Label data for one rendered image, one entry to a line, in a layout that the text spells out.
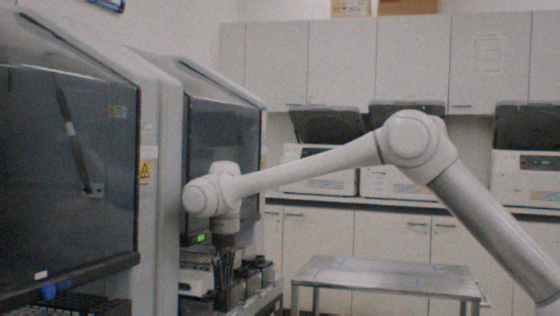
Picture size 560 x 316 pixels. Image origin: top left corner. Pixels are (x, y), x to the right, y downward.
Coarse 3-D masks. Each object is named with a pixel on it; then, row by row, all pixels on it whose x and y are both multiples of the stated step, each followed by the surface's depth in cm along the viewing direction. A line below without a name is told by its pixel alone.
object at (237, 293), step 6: (234, 282) 182; (240, 282) 186; (234, 288) 180; (240, 288) 185; (234, 294) 180; (240, 294) 185; (234, 300) 180; (240, 300) 185; (252, 300) 185; (234, 306) 180; (246, 306) 179
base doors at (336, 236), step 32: (288, 224) 402; (352, 224) 387; (384, 224) 380; (448, 224) 367; (544, 224) 350; (288, 256) 402; (352, 256) 388; (384, 256) 380; (416, 256) 373; (448, 256) 368; (480, 256) 362; (288, 288) 403; (320, 288) 395
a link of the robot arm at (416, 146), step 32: (384, 128) 133; (416, 128) 127; (416, 160) 128; (448, 160) 130; (448, 192) 131; (480, 192) 130; (480, 224) 130; (512, 224) 129; (512, 256) 128; (544, 256) 128; (544, 288) 126
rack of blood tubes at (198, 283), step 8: (184, 272) 174; (192, 272) 174; (200, 272) 175; (208, 272) 174; (184, 280) 166; (192, 280) 165; (200, 280) 165; (208, 280) 170; (184, 288) 176; (192, 288) 165; (200, 288) 165; (208, 288) 170; (200, 296) 165
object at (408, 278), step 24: (312, 264) 211; (336, 264) 212; (360, 264) 213; (384, 264) 215; (408, 264) 216; (432, 264) 217; (336, 288) 183; (360, 288) 182; (384, 288) 180; (408, 288) 180; (432, 288) 181; (456, 288) 182; (480, 288) 199
